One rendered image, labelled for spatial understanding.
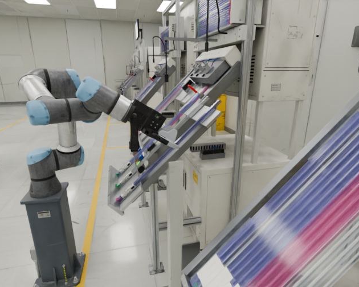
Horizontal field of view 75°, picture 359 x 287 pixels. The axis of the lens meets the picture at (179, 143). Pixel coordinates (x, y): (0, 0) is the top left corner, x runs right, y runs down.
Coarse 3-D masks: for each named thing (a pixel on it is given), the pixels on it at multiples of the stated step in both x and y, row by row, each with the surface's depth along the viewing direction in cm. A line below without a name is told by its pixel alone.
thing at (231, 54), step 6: (222, 48) 133; (228, 48) 124; (234, 48) 120; (204, 54) 157; (210, 54) 144; (216, 54) 134; (222, 54) 125; (228, 54) 120; (234, 54) 121; (240, 54) 122; (198, 60) 159; (210, 60) 141; (228, 60) 121; (234, 60) 122
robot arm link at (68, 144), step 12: (48, 72) 98; (60, 72) 101; (72, 72) 104; (48, 84) 98; (60, 84) 101; (72, 84) 104; (60, 96) 104; (72, 96) 107; (60, 132) 115; (72, 132) 117; (60, 144) 119; (72, 144) 120; (60, 156) 120; (72, 156) 122; (60, 168) 122
